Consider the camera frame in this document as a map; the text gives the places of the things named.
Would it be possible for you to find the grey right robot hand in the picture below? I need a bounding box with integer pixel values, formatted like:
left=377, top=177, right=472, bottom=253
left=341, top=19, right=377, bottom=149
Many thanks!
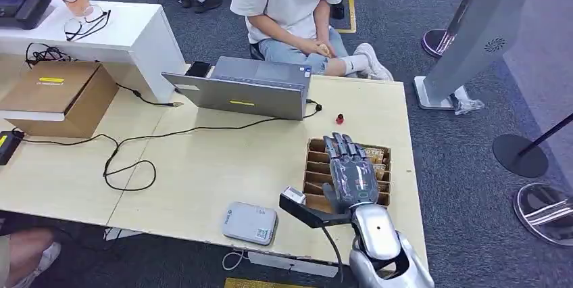
left=322, top=132, right=381, bottom=215

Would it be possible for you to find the grey card reader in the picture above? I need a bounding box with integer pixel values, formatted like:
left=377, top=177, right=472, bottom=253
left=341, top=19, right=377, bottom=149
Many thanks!
left=222, top=201, right=279, bottom=247

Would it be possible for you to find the wooden card box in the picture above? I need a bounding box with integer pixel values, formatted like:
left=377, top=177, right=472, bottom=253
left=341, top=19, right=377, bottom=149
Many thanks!
left=302, top=137, right=393, bottom=215

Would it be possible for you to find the white desk crossbar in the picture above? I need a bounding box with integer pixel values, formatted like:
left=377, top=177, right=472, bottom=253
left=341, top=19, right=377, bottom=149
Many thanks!
left=247, top=251, right=340, bottom=279

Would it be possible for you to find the clear plastic wrap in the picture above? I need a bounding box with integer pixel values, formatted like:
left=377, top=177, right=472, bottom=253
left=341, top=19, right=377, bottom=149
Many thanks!
left=451, top=85, right=486, bottom=116

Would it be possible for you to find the grey laptop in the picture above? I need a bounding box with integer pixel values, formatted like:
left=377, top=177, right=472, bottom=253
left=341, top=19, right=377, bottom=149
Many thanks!
left=161, top=55, right=313, bottom=122

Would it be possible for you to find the yellow floor mat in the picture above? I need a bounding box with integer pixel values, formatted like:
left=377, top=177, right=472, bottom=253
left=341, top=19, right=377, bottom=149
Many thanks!
left=224, top=277, right=314, bottom=288

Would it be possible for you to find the round dark stand base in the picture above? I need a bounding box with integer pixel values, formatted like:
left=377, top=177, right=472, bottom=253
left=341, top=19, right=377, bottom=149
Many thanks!
left=421, top=28, right=458, bottom=59

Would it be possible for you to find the black stanchion with base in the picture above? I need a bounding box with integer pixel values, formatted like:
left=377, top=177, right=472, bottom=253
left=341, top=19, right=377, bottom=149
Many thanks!
left=492, top=112, right=573, bottom=179

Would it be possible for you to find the black phone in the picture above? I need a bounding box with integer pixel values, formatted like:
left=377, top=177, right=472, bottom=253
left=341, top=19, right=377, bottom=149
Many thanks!
left=185, top=60, right=213, bottom=78

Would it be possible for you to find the chrome round base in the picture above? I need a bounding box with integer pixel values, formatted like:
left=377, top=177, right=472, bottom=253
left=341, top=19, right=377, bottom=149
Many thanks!
left=513, top=182, right=573, bottom=247

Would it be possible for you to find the silver kiosk stand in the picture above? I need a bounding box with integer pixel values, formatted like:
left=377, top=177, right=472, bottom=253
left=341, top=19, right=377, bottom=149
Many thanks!
left=414, top=0, right=558, bottom=112

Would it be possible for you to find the white counter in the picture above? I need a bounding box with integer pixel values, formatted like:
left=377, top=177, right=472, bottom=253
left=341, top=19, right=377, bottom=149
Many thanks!
left=0, top=0, right=188, bottom=104

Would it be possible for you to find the cardboard box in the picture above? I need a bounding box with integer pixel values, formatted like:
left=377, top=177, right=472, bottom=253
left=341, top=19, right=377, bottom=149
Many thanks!
left=0, top=60, right=120, bottom=139

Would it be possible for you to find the person's leg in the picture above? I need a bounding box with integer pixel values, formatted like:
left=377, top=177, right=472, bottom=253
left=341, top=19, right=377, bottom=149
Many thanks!
left=0, top=227, right=63, bottom=288

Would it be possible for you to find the black device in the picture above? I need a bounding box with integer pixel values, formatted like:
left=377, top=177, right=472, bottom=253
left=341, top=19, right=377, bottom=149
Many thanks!
left=0, top=0, right=53, bottom=30

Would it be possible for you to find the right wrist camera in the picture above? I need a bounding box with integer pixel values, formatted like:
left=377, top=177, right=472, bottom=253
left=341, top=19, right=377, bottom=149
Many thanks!
left=279, top=186, right=353, bottom=229

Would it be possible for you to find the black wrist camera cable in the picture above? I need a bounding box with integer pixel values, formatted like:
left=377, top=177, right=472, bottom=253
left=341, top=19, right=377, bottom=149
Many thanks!
left=321, top=226, right=345, bottom=283

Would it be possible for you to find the long black desk cable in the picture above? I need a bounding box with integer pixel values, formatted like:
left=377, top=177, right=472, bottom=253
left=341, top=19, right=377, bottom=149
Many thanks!
left=12, top=99, right=324, bottom=192

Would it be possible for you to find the white cable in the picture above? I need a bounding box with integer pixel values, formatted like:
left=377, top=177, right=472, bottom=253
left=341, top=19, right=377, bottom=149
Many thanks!
left=222, top=249, right=248, bottom=272

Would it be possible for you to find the black cable with plug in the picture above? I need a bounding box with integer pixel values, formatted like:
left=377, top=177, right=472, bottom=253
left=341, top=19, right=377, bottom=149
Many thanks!
left=115, top=82, right=184, bottom=108

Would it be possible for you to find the thin black cable loop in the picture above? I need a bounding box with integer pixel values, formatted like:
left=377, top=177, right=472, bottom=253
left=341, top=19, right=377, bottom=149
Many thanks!
left=64, top=9, right=112, bottom=42

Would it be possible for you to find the black cable bundle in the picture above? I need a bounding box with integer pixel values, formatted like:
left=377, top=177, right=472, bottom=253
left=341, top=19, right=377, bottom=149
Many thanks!
left=24, top=42, right=75, bottom=69

